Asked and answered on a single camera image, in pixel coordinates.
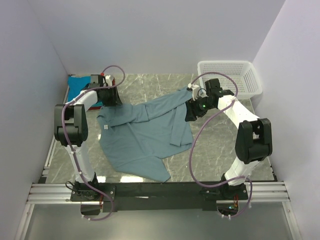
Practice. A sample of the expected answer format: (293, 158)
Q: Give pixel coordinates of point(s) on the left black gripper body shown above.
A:
(110, 97)

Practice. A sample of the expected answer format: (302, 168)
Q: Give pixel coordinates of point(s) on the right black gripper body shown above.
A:
(200, 105)

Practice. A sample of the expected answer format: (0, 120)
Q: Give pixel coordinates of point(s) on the grey-blue t-shirt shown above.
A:
(136, 138)

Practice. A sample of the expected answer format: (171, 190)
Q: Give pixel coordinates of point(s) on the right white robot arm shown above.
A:
(254, 134)

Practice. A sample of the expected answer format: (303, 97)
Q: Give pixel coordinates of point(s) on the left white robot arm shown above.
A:
(71, 126)

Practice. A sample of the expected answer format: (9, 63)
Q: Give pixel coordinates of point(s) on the folded dark red t-shirt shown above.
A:
(100, 106)

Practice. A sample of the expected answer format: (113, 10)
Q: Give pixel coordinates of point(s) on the folded blue t-shirt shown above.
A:
(76, 85)

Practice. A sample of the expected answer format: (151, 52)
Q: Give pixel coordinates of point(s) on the white plastic basket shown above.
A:
(232, 73)

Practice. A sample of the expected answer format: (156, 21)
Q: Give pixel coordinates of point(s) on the black base beam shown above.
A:
(131, 196)

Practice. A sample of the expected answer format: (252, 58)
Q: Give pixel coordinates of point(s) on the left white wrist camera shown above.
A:
(107, 80)

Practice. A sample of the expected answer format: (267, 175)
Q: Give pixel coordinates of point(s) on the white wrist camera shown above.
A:
(194, 89)
(107, 80)

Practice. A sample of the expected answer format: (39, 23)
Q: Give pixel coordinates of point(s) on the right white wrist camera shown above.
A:
(194, 89)

